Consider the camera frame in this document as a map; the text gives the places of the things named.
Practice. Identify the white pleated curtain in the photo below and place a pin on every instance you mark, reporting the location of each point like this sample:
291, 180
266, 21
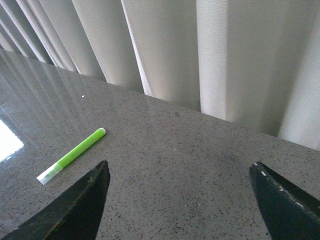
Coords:
255, 63

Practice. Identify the green highlighter pen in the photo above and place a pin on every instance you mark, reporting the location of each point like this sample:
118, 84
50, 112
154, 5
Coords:
73, 154

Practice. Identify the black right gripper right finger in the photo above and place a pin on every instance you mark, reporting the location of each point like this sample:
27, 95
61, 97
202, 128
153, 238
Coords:
289, 212

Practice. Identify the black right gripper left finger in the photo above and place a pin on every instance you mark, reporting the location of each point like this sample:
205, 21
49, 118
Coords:
74, 215

